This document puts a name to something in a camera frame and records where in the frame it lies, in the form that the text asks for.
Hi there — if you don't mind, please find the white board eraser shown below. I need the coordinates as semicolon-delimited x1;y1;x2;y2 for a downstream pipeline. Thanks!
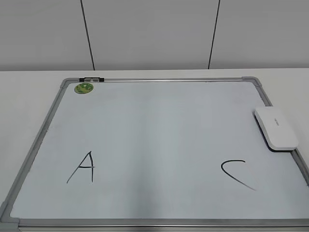
254;106;299;152

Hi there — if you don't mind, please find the green round magnet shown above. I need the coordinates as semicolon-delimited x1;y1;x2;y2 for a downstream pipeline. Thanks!
74;83;94;94

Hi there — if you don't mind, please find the white board with grey frame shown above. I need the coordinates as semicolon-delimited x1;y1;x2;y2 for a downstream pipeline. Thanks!
0;77;309;232

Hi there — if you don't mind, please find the black and silver frame clip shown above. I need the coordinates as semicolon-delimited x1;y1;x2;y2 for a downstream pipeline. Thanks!
79;77;105;82

